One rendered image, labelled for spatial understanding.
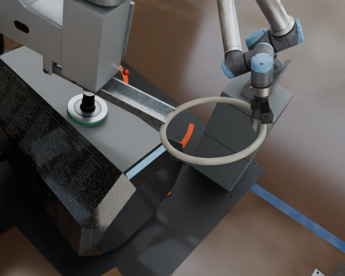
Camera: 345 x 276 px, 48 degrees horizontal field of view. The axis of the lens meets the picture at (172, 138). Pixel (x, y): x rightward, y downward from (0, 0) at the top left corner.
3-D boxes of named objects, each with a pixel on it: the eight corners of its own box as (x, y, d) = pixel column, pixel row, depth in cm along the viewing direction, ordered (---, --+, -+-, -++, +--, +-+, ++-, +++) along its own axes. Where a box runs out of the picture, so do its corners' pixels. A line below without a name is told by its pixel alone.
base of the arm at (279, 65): (262, 69, 264) (256, 56, 260) (288, 61, 252) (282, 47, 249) (253, 81, 250) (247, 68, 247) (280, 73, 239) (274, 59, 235)
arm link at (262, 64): (274, 51, 161) (273, 63, 154) (272, 77, 169) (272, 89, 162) (251, 51, 164) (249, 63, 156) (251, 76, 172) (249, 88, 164)
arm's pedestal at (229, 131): (209, 133, 349) (243, 59, 286) (257, 164, 338) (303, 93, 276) (180, 165, 317) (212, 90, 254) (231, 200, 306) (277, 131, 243)
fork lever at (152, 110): (39, 72, 192) (39, 64, 188) (63, 53, 205) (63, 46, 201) (160, 134, 181) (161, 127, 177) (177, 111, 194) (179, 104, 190)
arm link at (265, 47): (246, 47, 176) (243, 60, 167) (269, 37, 171) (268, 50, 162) (254, 63, 181) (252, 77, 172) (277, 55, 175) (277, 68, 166)
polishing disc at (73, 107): (65, 95, 212) (65, 94, 211) (104, 95, 219) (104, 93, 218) (69, 124, 199) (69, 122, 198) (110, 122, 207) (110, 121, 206)
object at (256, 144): (141, 152, 172) (139, 147, 170) (185, 94, 204) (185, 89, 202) (247, 178, 152) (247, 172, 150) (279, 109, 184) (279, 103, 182)
